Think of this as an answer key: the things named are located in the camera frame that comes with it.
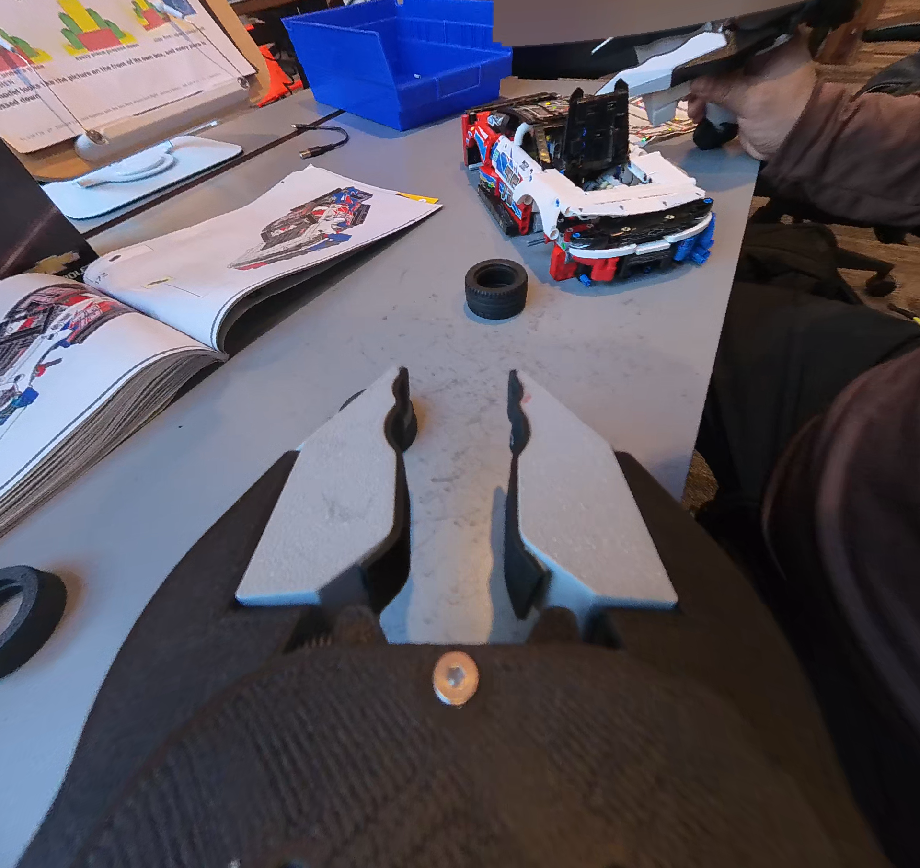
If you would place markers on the person's right forearm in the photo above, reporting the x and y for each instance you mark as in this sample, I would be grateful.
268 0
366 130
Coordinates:
848 156

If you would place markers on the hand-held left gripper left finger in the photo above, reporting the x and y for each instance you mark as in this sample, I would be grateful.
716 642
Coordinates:
323 523

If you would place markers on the instruction sign board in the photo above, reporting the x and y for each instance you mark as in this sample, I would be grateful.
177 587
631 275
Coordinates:
108 77

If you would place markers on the black toy car box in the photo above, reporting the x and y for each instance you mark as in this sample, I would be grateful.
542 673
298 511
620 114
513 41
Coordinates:
29 221

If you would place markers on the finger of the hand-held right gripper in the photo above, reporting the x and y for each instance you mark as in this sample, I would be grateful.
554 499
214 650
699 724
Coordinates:
690 49
643 83

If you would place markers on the person's left forearm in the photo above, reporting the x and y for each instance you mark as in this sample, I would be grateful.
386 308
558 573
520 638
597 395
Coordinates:
862 595

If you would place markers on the toy brick race car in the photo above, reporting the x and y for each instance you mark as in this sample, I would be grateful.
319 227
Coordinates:
618 192

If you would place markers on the open instruction booklet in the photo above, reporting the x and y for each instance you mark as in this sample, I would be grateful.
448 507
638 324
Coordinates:
287 250

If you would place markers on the blue plastic bin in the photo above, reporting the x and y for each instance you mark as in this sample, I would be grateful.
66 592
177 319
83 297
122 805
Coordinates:
402 77

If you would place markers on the white stand base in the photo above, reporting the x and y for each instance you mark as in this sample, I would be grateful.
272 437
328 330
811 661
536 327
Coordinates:
180 164

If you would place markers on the grey desk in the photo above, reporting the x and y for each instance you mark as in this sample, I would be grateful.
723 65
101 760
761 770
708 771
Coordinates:
359 350

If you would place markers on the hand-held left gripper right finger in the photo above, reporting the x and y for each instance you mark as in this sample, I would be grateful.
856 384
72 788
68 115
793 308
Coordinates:
596 523

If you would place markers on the person's legs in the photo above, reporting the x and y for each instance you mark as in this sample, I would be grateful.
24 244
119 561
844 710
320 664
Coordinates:
790 343

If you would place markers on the sticker sheet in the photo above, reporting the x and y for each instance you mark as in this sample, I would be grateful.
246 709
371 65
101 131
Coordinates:
658 135

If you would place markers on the orange object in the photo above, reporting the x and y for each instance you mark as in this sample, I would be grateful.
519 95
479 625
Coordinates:
277 77

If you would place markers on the person's right hand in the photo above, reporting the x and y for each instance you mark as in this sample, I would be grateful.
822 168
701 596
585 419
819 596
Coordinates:
769 106

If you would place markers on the black treaded toy tire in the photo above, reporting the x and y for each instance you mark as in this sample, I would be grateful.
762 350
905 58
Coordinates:
496 304

